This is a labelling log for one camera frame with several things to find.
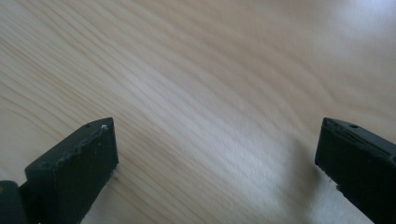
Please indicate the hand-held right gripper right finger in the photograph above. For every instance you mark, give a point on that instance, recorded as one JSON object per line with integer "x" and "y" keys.
{"x": 358, "y": 168}

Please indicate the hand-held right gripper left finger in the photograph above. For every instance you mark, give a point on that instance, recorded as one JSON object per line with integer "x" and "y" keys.
{"x": 74, "y": 174}

